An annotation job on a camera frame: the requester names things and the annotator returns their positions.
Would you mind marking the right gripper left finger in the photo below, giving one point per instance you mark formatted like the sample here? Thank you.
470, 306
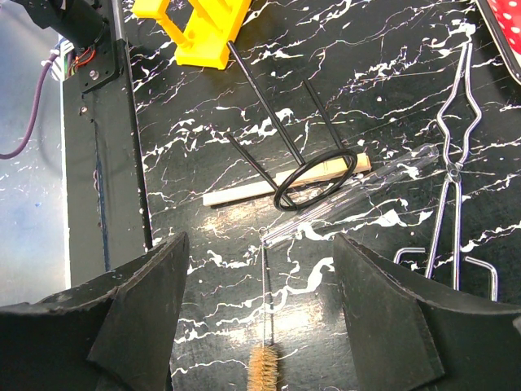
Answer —
114, 332

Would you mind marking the yellow test tube rack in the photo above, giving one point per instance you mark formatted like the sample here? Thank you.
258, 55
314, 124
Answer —
204, 41

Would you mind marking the test tube brush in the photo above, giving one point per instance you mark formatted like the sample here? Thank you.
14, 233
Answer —
264, 358

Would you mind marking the strawberry pattern tray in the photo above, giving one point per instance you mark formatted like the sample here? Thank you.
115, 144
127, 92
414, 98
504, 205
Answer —
502, 18

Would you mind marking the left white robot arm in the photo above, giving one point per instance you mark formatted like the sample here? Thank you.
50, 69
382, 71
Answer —
75, 20

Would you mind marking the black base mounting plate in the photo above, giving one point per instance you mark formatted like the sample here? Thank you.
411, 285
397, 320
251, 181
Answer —
107, 214

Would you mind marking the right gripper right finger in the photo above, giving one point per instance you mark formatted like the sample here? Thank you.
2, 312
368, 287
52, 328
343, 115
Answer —
407, 332

